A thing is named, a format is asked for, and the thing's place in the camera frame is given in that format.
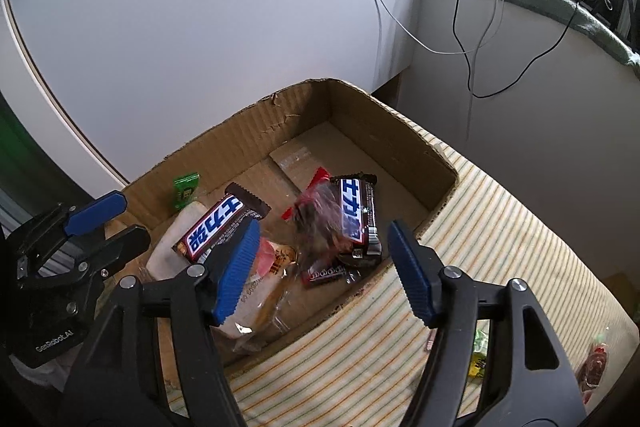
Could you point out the clear packet of red dates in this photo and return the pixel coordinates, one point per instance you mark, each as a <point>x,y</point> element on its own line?
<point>595,364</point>

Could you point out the black tripod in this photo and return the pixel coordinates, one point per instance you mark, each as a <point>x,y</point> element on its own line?
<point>625,7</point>

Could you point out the red-ended clear snack packet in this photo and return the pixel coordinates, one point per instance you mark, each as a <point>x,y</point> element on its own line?
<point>320,222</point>

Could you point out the pink snack packet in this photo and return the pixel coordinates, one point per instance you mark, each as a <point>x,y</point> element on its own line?
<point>429,347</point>

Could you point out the sliced bread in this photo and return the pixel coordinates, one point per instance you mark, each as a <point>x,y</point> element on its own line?
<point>167,257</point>

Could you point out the green yellow snack packet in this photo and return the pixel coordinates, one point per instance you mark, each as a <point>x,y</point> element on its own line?
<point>478,359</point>

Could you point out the brown blue chocolate bar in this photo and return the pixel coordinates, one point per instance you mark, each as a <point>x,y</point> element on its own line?
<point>220,227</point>

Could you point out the brown cardboard box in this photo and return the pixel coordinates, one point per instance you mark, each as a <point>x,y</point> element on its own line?
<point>350,127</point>

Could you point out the small green packet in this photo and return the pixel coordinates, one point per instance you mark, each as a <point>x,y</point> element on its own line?
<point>186,193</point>

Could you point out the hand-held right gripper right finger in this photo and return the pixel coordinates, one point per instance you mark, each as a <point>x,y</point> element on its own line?
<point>412,279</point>

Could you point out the dark red snack packet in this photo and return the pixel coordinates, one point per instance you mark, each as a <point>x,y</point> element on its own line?
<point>357,217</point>

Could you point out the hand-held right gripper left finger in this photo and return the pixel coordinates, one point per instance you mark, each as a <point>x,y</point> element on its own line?
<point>237,274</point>

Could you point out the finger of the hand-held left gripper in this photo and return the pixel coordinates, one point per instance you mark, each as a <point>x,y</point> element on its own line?
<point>115,249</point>
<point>95,212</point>

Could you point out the small dark red packet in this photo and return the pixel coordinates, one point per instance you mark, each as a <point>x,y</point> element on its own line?
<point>325,276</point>

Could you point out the white wardrobe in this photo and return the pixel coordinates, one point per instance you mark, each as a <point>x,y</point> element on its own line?
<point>200,32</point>

